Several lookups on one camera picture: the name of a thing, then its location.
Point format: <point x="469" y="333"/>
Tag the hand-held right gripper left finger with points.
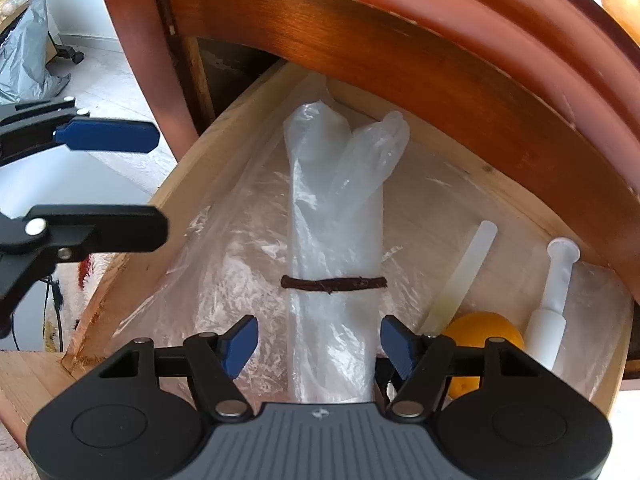
<point x="240" y="347"/>

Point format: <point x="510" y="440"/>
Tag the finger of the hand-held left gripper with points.
<point x="107" y="135"/>
<point x="110" y="227"/>

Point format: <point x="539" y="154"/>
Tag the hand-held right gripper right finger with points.
<point x="398" y="350"/>

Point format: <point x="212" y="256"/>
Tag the light wooden drawer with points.
<point x="210" y="160"/>

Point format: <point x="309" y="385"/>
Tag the clear plastic bags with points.
<point x="330" y="220"/>

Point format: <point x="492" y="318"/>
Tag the clear plastic drawer liner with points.
<point x="225" y="270"/>

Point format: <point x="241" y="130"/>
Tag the fluffy white and red rug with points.
<point x="92" y="272"/>

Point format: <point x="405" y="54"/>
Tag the white box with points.
<point x="75" y="180"/>

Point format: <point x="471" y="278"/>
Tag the orange fruit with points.
<point x="481" y="327"/>

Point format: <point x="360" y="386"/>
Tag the black chair base with casters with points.
<point x="67" y="51"/>

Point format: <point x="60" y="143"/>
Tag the brown twist tie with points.
<point x="330" y="283"/>

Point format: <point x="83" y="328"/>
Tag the translucent white plastic tube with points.
<point x="467" y="270"/>

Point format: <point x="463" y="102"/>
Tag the grey plastic bag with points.
<point x="25" y="60"/>

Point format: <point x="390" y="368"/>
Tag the white plastic syringe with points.
<point x="547" y="320"/>

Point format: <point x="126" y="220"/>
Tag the reddish brown wooden table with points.
<point x="350" y="35"/>

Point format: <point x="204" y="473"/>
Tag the tan wooden object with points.
<point x="622" y="7"/>

